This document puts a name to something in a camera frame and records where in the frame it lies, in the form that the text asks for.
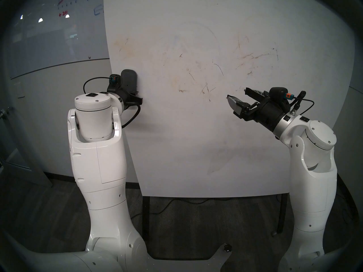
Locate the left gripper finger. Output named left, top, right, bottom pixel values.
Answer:
left=128, top=90, right=143, bottom=105

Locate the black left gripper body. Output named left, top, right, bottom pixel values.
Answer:
left=107, top=85, right=134, bottom=107

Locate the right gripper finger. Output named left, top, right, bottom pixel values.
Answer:
left=243, top=87, right=269, bottom=101
left=226, top=94, right=247, bottom=116

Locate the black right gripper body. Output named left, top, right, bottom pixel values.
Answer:
left=233, top=97, right=286, bottom=132

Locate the dark grey whiteboard eraser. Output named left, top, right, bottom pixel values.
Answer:
left=121, top=69, right=139, bottom=94

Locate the white freestanding whiteboard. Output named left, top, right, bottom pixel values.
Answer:
left=104, top=0, right=355, bottom=199

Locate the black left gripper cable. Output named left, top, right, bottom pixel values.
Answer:
left=120, top=104, right=142, bottom=129

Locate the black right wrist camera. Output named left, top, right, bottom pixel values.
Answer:
left=269, top=86, right=293, bottom=101

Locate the black left camera cable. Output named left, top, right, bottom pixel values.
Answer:
left=83, top=77, right=112, bottom=94

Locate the black camera cable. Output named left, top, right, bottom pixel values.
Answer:
left=83, top=77, right=112, bottom=94
left=290, top=90, right=315, bottom=115

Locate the black right camera cable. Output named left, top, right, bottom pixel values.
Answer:
left=290, top=90, right=315, bottom=115

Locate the wall-mounted glass whiteboard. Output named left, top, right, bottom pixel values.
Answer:
left=0, top=0, right=110, bottom=80

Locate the black whiteboard stand post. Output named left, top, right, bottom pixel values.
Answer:
left=277, top=193, right=288, bottom=235
left=142, top=196, right=150, bottom=242

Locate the grey stand base plate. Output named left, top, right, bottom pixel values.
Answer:
left=145, top=243, right=233, bottom=272

